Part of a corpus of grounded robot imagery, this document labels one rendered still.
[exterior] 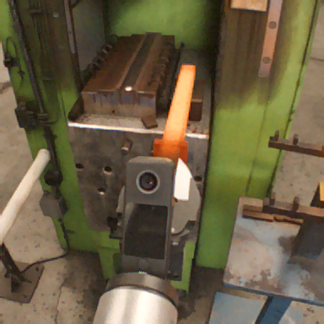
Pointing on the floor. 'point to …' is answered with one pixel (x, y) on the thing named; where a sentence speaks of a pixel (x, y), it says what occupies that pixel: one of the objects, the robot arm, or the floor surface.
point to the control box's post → (8, 262)
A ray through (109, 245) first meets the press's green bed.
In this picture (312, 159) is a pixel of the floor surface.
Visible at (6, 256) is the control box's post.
